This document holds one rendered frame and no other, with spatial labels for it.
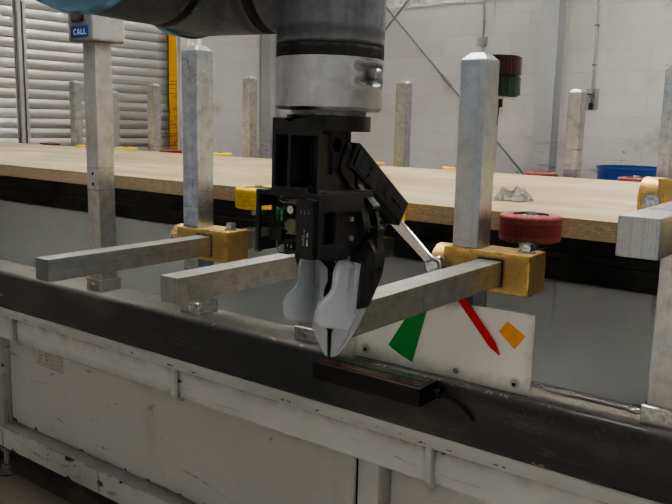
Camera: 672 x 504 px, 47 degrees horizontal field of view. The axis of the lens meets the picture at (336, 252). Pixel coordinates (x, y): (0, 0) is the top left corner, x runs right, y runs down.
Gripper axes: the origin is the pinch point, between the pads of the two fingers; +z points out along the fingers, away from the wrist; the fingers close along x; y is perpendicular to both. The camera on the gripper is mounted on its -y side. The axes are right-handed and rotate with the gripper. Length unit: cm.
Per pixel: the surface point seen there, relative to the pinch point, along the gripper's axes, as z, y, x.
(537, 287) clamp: -0.8, -33.6, 4.8
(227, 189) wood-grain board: -7, -47, -62
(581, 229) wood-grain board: -6.6, -47.4, 4.7
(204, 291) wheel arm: 0.0, -5.8, -23.5
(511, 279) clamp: -1.8, -30.8, 2.7
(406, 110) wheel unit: -25, -140, -83
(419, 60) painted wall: -104, -780, -475
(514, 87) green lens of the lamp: -24.7, -36.8, -1.4
